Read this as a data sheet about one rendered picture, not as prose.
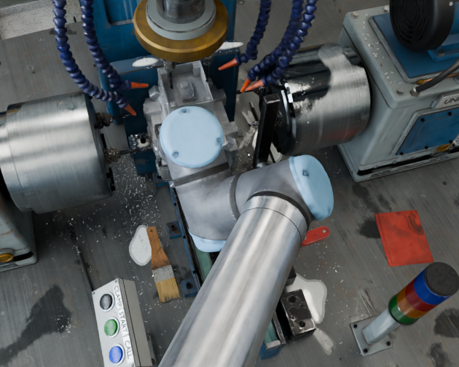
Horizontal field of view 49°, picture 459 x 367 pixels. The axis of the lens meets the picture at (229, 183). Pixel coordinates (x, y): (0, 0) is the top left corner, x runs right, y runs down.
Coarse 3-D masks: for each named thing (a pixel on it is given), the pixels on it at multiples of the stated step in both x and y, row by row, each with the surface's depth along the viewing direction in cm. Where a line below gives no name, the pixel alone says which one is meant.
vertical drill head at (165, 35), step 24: (144, 0) 97; (168, 0) 87; (192, 0) 88; (216, 0) 98; (144, 24) 94; (168, 24) 91; (192, 24) 92; (216, 24) 95; (144, 48) 95; (168, 48) 92; (192, 48) 92; (216, 48) 95; (168, 72) 100
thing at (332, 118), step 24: (312, 48) 119; (336, 48) 118; (264, 72) 123; (288, 72) 112; (312, 72) 113; (336, 72) 114; (360, 72) 116; (288, 96) 112; (312, 96) 112; (336, 96) 113; (360, 96) 114; (288, 120) 115; (312, 120) 113; (336, 120) 115; (360, 120) 119; (288, 144) 119; (312, 144) 119; (336, 144) 125
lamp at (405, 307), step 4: (404, 288) 94; (400, 292) 97; (404, 292) 93; (400, 296) 95; (404, 296) 93; (400, 300) 95; (404, 300) 93; (400, 304) 95; (404, 304) 94; (408, 304) 93; (400, 308) 96; (404, 308) 94; (408, 308) 93; (412, 308) 92; (404, 312) 95; (408, 312) 94; (412, 312) 94; (416, 312) 93; (420, 312) 92; (424, 312) 92; (408, 316) 95; (412, 316) 95; (416, 316) 94; (420, 316) 95
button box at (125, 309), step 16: (112, 288) 96; (128, 288) 97; (96, 304) 96; (112, 304) 94; (128, 304) 95; (128, 320) 92; (112, 336) 92; (128, 336) 91; (144, 336) 94; (128, 352) 90; (144, 352) 92
